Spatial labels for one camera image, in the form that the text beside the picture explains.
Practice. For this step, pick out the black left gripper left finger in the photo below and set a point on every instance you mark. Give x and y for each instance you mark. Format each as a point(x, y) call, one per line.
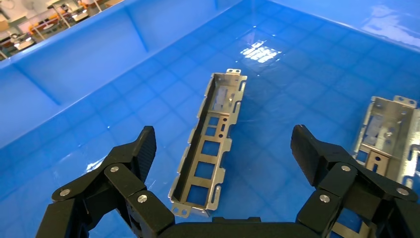
point(121, 177)

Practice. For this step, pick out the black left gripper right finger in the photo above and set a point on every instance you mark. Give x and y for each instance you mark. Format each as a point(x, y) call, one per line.
point(334, 177)

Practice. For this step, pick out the long silver metal bracket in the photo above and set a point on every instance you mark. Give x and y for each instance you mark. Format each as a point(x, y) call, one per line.
point(387, 121)
point(221, 98)

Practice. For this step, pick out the large blue plastic bin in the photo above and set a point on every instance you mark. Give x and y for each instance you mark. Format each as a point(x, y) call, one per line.
point(295, 82)

